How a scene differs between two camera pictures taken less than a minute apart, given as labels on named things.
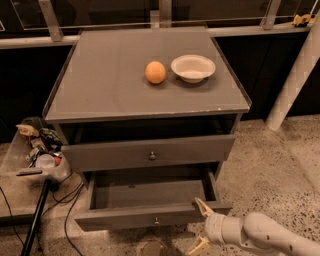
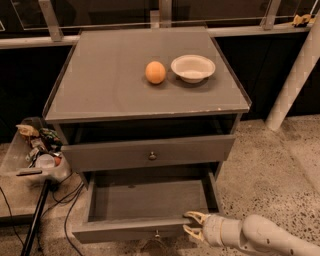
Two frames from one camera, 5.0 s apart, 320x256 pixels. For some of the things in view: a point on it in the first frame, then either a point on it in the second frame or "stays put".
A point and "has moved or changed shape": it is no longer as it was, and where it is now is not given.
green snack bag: (51, 136) stays put
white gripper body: (214, 227) stays put
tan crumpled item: (27, 130) stays put
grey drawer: (148, 200) has moved or changed shape
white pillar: (298, 78) stays put
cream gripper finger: (207, 212) → (197, 216)
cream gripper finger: (200, 247) → (195, 232)
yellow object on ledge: (306, 18) stays put
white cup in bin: (45, 161) stays put
